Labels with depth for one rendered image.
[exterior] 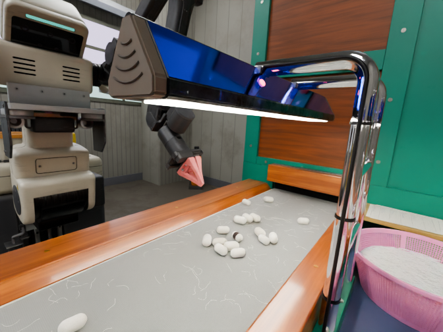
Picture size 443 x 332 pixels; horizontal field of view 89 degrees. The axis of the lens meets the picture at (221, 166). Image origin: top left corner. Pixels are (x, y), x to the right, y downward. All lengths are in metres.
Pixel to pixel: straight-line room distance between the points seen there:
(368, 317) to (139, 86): 0.55
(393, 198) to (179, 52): 0.81
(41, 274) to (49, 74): 0.65
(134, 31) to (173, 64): 0.04
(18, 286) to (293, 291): 0.43
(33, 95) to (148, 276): 0.68
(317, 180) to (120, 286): 0.69
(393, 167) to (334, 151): 0.18
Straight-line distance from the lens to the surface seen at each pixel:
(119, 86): 0.25
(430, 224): 0.85
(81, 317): 0.41
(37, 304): 0.48
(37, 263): 0.53
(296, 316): 0.39
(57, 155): 0.97
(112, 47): 0.96
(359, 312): 0.58
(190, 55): 0.26
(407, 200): 0.92
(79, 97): 0.96
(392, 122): 0.89
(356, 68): 0.35
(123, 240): 0.55
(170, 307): 0.41
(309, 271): 0.48
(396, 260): 0.69
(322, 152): 0.94
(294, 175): 0.91
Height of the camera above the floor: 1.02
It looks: 11 degrees down
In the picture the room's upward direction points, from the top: 3 degrees clockwise
